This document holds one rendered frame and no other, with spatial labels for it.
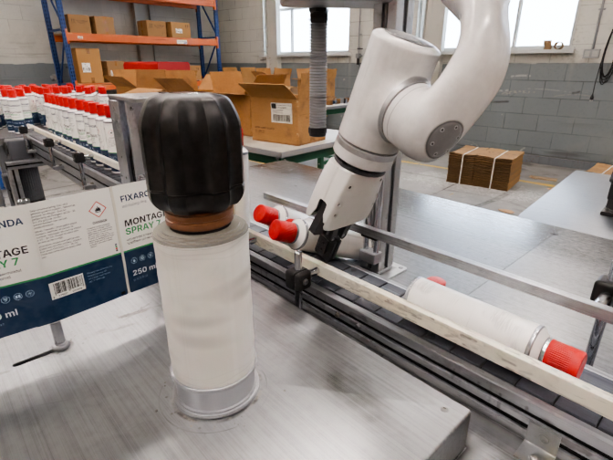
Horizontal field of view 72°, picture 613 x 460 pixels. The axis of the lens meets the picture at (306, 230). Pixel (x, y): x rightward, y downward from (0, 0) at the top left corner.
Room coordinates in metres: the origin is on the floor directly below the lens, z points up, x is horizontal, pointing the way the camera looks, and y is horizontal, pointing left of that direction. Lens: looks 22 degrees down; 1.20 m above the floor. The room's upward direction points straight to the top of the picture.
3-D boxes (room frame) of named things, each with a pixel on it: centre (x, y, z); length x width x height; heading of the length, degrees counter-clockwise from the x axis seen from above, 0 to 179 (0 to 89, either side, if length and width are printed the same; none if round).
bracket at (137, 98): (0.84, 0.30, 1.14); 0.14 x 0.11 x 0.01; 43
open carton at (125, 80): (3.67, 1.39, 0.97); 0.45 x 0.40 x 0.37; 140
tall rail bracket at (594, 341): (0.41, -0.33, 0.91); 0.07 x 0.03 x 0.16; 133
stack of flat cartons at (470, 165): (4.48, -1.93, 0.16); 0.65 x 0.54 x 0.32; 53
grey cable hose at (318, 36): (0.79, -0.02, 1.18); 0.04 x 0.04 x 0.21
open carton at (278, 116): (2.51, 0.09, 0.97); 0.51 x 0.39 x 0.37; 143
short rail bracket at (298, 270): (0.55, 0.01, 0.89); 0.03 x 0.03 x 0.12; 43
